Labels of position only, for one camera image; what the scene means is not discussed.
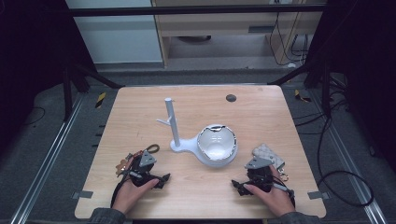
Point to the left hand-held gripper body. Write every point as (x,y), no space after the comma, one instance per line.
(141,172)

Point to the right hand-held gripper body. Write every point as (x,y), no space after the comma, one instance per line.
(260,177)

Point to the white stand with bowl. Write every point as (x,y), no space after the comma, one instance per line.
(214,146)

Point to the person's left hand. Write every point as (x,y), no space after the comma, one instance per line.
(129,196)

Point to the person's right hand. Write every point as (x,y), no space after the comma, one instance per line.
(278,199)

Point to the yellow black floor tape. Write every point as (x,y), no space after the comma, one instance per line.
(100,100)
(301,96)

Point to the grey table grommet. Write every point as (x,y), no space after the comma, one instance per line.
(231,98)

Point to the black metal stand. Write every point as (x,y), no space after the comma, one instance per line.
(67,93)
(325,90)

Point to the white cabinet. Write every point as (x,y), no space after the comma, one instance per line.
(118,34)

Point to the dark curtain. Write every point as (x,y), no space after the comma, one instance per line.
(367,62)
(31,62)

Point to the light wooden desk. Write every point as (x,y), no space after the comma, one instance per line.
(218,23)

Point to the black horizontal bar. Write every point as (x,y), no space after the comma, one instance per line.
(186,10)

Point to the metal floor rail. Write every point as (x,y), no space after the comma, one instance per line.
(46,163)
(350,161)

